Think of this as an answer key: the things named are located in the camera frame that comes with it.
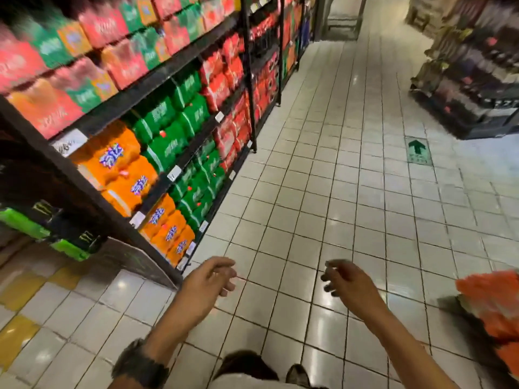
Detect row of mixed colour can packs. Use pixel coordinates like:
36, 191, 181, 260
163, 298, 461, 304
0, 0, 244, 140

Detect green arrow floor sticker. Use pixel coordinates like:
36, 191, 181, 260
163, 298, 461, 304
405, 136, 433, 166

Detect person's black shoe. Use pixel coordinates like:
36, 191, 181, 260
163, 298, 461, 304
285, 364, 313, 389

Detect orange wrapped goods pile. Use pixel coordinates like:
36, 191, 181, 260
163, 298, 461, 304
456, 271, 519, 377

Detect grey perforated-band wristwatch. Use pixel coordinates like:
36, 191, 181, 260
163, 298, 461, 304
111, 338, 170, 389

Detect person's left hand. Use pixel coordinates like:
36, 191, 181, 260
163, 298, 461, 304
170, 257, 238, 325

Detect distant red drink packs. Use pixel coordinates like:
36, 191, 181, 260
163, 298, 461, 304
248, 0, 313, 122

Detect person's right forearm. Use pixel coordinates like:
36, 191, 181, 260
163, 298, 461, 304
358, 301, 461, 389

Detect person's left forearm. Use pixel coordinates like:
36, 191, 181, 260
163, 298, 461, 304
107, 307, 203, 389

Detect black-green drink cartons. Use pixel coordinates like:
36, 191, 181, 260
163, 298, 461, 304
0, 157, 108, 262

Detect stacks of green can packs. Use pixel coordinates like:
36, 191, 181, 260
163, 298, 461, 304
121, 68, 226, 232

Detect person's right hand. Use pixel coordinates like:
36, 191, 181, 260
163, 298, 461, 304
320, 259, 387, 317

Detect stacks of orange can packs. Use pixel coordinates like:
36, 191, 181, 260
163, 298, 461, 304
71, 119, 195, 268

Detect black metal shelf rack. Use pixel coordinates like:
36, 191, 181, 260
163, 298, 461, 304
0, 0, 321, 289

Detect stacks of red can packs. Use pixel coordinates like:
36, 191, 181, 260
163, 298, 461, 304
198, 32, 252, 171

